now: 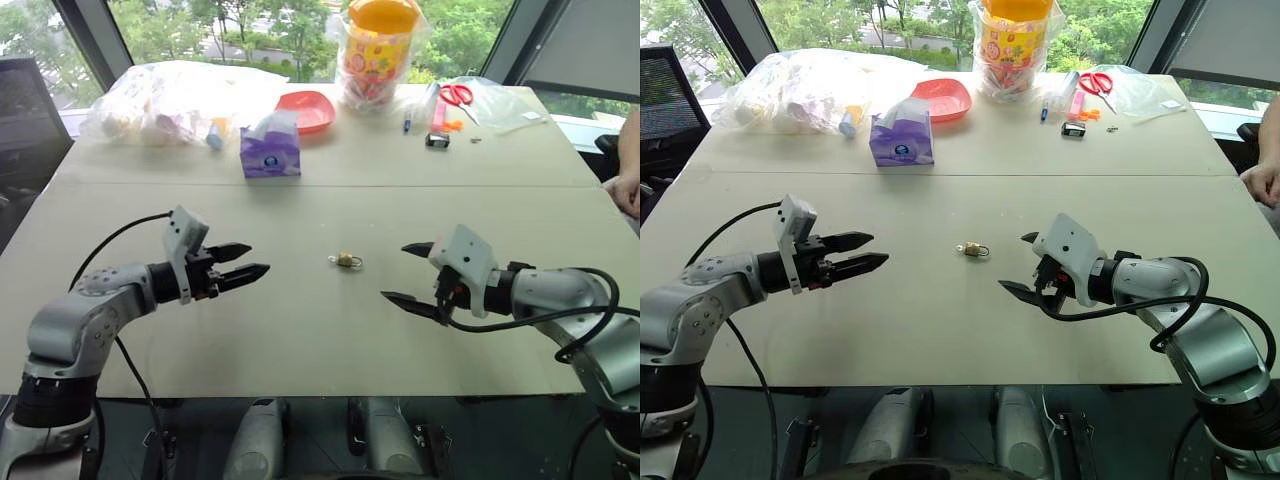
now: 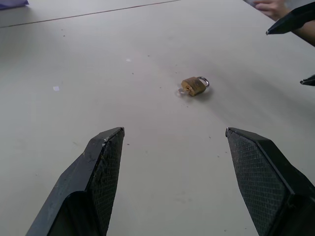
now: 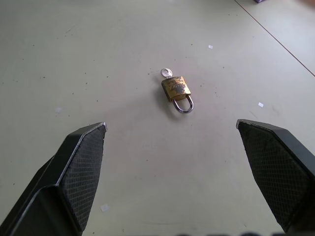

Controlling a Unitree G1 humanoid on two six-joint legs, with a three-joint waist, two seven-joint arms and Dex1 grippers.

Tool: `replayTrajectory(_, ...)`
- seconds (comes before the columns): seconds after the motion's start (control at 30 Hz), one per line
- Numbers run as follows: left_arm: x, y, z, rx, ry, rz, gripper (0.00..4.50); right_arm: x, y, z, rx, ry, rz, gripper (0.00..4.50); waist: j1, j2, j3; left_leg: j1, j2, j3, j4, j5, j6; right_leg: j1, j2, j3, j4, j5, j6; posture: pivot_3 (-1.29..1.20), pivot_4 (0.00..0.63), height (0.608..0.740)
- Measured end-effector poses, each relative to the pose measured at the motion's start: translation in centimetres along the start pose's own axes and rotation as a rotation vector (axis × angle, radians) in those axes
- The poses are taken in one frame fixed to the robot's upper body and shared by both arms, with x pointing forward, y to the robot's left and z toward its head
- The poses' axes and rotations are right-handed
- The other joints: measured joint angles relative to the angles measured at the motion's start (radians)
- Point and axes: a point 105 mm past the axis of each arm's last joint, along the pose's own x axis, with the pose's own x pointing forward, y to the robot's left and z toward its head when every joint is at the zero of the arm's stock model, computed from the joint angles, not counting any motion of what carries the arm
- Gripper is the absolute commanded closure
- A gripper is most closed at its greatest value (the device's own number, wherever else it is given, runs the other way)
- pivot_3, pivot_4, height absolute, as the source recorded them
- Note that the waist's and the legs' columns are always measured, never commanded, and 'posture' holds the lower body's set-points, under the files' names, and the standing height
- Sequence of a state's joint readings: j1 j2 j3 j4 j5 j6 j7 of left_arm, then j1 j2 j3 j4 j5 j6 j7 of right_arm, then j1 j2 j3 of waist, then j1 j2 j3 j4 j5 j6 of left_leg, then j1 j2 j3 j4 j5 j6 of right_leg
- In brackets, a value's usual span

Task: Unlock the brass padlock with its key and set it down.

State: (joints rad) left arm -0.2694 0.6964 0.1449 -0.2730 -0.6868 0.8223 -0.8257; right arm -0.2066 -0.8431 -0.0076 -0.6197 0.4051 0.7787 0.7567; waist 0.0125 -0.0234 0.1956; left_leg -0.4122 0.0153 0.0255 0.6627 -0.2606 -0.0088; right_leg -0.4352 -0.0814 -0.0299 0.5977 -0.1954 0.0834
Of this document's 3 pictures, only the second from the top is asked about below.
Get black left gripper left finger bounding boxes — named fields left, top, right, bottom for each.
left=25, top=126, right=125, bottom=236

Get person's bare hand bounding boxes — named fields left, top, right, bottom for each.
left=252, top=0, right=290, bottom=21

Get brass padlock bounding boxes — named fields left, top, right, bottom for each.
left=181, top=76, right=210, bottom=97

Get purple cloth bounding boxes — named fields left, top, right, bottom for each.
left=0, top=0, right=30, bottom=10

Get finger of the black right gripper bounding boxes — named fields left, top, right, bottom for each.
left=299, top=74, right=315, bottom=87
left=265, top=1, right=315, bottom=35

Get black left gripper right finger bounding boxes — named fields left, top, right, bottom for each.
left=225, top=127, right=315, bottom=236

